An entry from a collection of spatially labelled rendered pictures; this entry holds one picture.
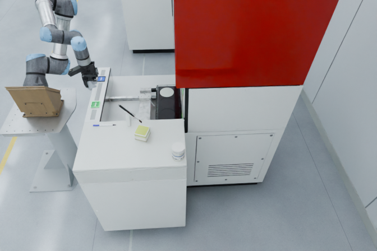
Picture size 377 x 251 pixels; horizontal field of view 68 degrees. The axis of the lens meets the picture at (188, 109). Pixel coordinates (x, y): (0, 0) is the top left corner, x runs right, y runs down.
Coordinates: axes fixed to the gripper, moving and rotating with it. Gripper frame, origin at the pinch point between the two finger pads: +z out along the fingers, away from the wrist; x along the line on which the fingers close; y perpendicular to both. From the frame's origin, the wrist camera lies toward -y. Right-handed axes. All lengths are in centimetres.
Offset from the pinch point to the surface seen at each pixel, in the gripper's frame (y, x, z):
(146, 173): 36, -50, 21
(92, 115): -0.1, -8.7, 15.1
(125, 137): 23.2, -28.7, 14.2
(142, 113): 31.0, -1.8, 22.7
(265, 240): 121, -61, 111
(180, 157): 55, -47, 10
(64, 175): -48, 4, 109
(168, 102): 49, 6, 21
